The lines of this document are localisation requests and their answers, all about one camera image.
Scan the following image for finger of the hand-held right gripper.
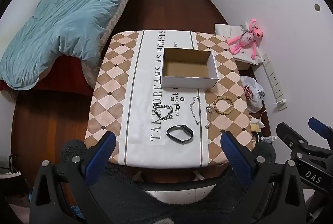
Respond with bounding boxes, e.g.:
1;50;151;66
308;117;333;150
276;123;309;156

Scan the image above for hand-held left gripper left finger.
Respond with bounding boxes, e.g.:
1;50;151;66
30;132;116;224

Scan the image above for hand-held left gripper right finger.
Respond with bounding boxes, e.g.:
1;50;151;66
221;131;308;224

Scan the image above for small silver chain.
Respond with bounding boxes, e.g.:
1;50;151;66
205;106;215;129

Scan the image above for wooden bead bracelet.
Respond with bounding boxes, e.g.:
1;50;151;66
213;96;235;115

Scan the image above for black smart watch band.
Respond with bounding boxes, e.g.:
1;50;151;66
166;124;194;144

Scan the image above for thin silver bracelet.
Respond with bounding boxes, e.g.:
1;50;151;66
189;95;202;125

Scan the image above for chunky silver chain bracelet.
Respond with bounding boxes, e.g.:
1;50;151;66
152;104;174;121

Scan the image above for cardboard box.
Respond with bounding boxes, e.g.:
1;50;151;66
160;48;219;90

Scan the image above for white plastic bag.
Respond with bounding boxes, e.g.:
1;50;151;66
240;76;266;113

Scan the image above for white power strip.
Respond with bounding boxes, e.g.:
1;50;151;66
261;53;288;111

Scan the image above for checkered printed tablecloth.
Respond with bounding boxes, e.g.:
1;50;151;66
85;30;256;169

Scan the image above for dark fuzzy trousers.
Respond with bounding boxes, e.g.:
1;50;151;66
61;139;276;224

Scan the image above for pink plush toy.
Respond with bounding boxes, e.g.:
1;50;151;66
227;19;265;59

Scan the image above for light blue duvet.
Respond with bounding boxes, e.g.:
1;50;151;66
0;0;145;91

